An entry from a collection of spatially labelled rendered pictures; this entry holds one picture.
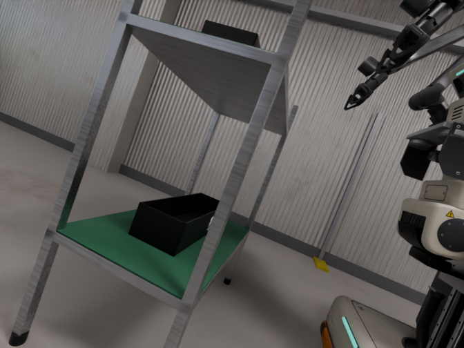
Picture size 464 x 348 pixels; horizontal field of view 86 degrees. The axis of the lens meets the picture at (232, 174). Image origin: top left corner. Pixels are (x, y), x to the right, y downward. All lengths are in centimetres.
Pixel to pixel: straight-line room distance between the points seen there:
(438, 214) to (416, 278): 228
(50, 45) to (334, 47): 374
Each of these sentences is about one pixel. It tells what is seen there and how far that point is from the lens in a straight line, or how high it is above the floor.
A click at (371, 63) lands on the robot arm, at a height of 131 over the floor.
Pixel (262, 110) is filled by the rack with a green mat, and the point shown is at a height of 82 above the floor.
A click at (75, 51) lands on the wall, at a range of 429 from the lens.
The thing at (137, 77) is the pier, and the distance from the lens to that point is 329.
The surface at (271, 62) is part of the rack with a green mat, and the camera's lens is 60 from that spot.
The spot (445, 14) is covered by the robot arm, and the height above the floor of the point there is 127.
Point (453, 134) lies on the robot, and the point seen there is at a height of 101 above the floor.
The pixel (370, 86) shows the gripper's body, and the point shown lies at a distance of 131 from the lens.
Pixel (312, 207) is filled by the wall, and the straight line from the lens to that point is 285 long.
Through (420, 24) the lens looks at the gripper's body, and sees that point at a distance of 95.
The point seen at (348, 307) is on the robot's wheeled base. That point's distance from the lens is 132.
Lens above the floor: 70
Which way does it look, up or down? 4 degrees down
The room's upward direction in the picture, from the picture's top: 21 degrees clockwise
